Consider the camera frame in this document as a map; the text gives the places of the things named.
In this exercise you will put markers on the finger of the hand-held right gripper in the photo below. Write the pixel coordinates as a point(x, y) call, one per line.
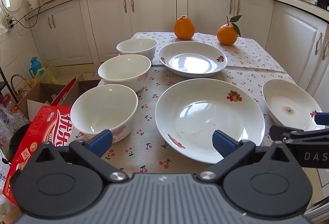
point(322, 119)
point(298, 136)

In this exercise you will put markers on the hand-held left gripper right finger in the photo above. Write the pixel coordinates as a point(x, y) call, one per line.
point(223, 143)

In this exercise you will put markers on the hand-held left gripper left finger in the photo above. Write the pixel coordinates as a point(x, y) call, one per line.
point(101, 140)

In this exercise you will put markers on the white bowl pink floral print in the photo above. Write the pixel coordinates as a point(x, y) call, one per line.
point(136, 46)
point(123, 72)
point(102, 110)

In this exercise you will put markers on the white plate fruit print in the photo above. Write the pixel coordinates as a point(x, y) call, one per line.
point(205, 116)
point(192, 62)

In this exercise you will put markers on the white plate brown stain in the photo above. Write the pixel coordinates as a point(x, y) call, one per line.
point(285, 100)

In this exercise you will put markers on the small brown cardboard box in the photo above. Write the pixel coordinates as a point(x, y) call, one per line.
point(87, 85)

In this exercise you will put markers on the red and white carton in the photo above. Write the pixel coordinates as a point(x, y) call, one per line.
point(65, 92)

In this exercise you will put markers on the red snack box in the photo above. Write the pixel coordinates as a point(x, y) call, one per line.
point(38, 126)

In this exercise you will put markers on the large brown cardboard box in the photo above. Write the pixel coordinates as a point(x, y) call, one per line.
point(38, 92)

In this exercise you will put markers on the yellow plastic bag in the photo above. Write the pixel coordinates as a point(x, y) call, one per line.
point(45, 74)

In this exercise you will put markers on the white cherry-print tablecloth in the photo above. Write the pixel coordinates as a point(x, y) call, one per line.
point(246, 59)

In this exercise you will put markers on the wicker basket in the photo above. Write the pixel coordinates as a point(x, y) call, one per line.
point(24, 91)

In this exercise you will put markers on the translucent plastic bag black print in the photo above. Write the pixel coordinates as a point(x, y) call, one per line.
point(10, 121)

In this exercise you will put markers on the teal thermos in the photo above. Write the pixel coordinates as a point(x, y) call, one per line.
point(34, 67)

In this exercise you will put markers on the orange with green leaves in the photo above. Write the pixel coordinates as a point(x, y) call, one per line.
point(226, 35)

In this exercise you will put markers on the white kitchen cabinets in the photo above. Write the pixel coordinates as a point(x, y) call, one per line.
point(108, 21)

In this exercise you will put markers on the pear-shaped orange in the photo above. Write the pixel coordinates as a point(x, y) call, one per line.
point(183, 28)

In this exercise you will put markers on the white power strip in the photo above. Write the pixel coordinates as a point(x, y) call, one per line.
point(9, 23)

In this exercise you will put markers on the white electric kettle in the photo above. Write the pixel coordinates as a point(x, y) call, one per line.
point(32, 0)

